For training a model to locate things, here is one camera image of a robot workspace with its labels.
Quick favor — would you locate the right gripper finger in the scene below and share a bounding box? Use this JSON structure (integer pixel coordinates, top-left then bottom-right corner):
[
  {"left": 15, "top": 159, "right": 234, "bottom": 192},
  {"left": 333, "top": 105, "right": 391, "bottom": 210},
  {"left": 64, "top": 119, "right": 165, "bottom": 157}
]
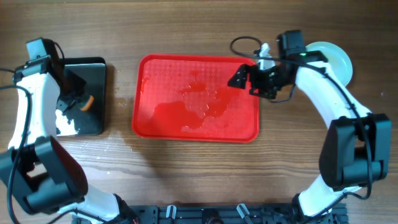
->
[
  {"left": 228, "top": 64, "right": 250, "bottom": 90},
  {"left": 254, "top": 42, "right": 276, "bottom": 71}
]

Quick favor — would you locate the green and orange sponge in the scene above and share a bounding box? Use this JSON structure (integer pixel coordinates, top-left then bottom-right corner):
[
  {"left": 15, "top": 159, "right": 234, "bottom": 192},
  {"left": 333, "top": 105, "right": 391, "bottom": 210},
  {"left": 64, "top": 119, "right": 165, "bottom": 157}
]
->
[{"left": 78, "top": 95, "right": 94, "bottom": 111}]

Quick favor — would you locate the light blue plate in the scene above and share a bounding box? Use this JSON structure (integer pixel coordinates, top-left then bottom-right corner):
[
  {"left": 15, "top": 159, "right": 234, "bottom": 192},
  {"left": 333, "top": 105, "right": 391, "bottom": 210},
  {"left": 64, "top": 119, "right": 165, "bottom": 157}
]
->
[{"left": 306, "top": 42, "right": 353, "bottom": 86}]

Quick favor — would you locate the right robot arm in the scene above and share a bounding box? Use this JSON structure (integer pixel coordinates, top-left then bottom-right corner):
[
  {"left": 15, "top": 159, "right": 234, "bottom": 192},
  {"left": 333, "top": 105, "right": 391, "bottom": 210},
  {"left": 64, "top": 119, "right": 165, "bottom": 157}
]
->
[{"left": 228, "top": 30, "right": 392, "bottom": 223}]

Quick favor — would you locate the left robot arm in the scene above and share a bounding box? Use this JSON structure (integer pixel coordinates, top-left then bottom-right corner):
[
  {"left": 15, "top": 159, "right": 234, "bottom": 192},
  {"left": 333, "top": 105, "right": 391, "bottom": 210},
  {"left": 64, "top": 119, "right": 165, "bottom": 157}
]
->
[{"left": 1, "top": 37, "right": 140, "bottom": 223}]

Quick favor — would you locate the black rectangular tray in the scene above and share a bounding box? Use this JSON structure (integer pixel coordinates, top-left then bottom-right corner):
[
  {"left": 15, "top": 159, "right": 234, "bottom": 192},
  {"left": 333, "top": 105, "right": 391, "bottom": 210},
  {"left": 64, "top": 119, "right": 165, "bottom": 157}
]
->
[{"left": 56, "top": 57, "right": 107, "bottom": 136}]

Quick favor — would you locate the red plastic tray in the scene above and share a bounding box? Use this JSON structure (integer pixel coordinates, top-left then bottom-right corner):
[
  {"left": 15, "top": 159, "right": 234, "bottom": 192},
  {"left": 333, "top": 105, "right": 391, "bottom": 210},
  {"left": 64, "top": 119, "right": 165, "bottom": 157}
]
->
[{"left": 131, "top": 54, "right": 259, "bottom": 143}]

